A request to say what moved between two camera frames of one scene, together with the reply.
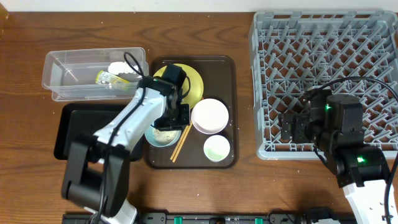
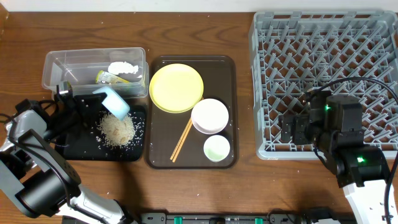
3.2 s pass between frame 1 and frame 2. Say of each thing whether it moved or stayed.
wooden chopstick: stayed
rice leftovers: moved
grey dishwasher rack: stayed
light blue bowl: moved
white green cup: stayed
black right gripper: stayed
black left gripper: moved
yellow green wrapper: stayed
